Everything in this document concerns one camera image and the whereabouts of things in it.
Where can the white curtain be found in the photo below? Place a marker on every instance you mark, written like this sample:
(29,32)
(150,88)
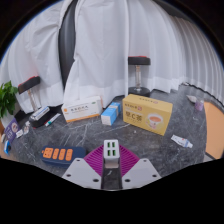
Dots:
(133,33)
(33,50)

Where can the white block charger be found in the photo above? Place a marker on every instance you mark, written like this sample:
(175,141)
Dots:
(111,151)

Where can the yellow tea box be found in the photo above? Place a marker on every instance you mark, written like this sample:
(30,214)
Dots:
(146,113)

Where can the small white tube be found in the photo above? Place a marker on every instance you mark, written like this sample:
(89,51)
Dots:
(181,141)

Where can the flat white blue box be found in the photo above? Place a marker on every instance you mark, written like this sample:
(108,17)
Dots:
(40,113)

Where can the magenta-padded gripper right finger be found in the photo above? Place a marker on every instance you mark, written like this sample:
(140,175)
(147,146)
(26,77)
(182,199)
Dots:
(141,173)

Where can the small white sachet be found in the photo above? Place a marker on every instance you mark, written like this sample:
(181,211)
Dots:
(191,98)

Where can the blue power strip orange sockets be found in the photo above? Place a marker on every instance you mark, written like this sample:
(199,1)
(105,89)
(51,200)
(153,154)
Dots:
(76,154)

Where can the green potted plant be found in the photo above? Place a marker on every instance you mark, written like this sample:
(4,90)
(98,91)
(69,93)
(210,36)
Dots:
(7,98)

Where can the small blue white carton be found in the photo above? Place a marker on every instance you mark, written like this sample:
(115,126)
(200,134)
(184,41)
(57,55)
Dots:
(110,114)

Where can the purple box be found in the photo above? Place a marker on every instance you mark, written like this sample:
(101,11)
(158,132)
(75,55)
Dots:
(11,130)

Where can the clear blister pack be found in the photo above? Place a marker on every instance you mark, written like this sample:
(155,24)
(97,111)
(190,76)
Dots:
(26,126)

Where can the white orange medicine box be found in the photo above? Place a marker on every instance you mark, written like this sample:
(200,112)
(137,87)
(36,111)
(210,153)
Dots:
(81,109)

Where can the white green tube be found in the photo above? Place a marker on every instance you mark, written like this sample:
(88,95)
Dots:
(52,120)

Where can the small white packet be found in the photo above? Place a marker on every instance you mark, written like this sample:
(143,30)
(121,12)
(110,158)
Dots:
(19,133)

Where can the black stool red seat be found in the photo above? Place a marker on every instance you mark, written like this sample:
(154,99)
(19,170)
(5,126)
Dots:
(29,84)
(139,61)

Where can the small blue box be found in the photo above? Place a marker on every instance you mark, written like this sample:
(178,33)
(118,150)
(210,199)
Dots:
(6,147)

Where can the small purple bottle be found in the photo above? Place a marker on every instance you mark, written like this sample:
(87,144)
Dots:
(199,106)

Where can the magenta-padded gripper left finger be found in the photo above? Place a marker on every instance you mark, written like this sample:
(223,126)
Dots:
(81,173)

